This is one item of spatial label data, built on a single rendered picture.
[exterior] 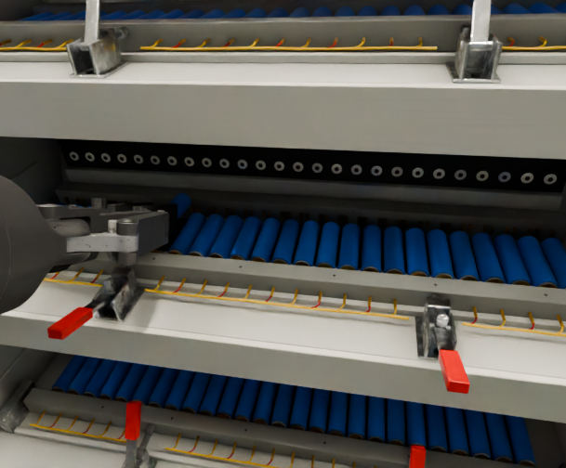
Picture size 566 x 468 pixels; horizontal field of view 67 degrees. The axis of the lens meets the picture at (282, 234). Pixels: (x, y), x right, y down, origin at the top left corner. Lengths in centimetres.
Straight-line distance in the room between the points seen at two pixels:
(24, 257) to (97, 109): 15
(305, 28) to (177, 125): 12
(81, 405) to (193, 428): 13
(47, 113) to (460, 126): 30
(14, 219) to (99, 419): 36
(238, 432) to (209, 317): 16
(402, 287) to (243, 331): 13
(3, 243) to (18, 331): 24
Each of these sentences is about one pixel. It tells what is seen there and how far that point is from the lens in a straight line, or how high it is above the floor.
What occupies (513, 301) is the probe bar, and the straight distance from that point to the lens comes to 38.
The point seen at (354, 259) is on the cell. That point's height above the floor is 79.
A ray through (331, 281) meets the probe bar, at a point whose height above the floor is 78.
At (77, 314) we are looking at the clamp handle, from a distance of 36.
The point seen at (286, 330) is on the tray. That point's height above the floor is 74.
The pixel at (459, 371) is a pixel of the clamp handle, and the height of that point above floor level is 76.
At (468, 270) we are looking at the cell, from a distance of 40.
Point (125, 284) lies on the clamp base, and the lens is 39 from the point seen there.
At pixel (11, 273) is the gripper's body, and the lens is 23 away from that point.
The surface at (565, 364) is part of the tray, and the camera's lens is 38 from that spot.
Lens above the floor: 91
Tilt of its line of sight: 16 degrees down
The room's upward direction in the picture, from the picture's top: 1 degrees clockwise
